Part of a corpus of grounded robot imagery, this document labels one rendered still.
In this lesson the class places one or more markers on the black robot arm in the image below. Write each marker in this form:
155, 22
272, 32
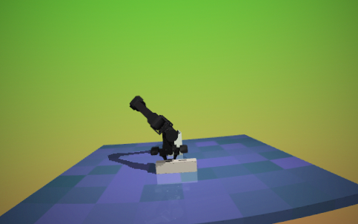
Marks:
157, 123

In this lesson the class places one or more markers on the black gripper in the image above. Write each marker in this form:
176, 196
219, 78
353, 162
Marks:
182, 149

